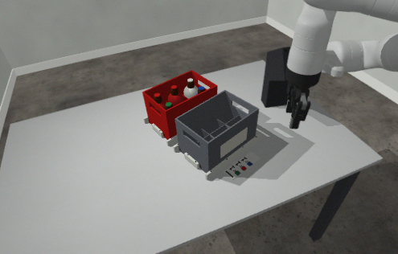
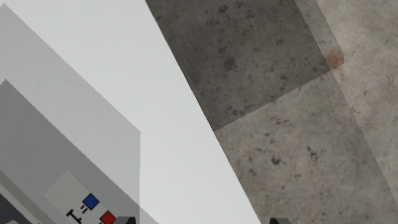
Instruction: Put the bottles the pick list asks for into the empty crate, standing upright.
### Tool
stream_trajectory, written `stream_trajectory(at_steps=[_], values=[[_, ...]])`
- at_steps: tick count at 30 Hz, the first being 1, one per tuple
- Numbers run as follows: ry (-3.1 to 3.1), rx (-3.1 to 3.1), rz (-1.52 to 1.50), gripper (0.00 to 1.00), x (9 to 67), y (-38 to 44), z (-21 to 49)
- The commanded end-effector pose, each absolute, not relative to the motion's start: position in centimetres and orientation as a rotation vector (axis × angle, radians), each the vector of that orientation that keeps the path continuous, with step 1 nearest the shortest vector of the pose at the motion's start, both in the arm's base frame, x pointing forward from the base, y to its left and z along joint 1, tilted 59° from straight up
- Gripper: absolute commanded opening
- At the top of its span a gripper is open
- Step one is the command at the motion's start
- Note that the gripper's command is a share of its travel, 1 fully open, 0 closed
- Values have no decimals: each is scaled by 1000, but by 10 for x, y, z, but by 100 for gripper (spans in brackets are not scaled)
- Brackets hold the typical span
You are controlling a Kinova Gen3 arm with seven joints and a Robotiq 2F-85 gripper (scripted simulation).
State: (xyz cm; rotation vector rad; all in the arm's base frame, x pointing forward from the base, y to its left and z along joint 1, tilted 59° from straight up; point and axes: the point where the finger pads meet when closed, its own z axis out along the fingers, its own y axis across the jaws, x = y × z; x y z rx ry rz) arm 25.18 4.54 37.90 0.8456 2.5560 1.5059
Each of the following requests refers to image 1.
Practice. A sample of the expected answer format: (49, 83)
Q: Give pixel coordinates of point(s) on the grey paper strip with colored squares and marks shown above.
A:
(240, 166)

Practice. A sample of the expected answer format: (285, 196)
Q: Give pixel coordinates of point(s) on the blue bottle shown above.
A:
(201, 89)

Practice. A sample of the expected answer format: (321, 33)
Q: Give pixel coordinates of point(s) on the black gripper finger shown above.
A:
(288, 107)
(302, 108)

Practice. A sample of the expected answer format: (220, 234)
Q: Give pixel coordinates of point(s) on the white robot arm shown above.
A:
(308, 54)

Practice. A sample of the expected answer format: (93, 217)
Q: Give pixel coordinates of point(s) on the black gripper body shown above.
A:
(303, 82)

